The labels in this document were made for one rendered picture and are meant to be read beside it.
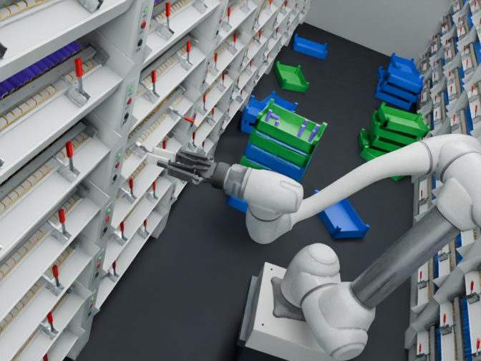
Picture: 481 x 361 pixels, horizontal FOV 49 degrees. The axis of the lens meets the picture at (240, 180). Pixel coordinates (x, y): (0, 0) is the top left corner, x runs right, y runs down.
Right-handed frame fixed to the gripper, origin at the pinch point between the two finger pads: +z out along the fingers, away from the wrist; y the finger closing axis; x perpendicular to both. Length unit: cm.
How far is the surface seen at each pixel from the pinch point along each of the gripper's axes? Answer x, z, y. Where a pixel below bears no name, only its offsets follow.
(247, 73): 46, 16, -175
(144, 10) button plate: -45.4, 1.1, 13.8
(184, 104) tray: 7.4, 10.7, -47.2
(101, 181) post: 0.1, 8.8, 17.9
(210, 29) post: -21, 6, -52
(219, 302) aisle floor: 86, -19, -33
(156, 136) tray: 7.6, 10.3, -21.5
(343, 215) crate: 91, -62, -127
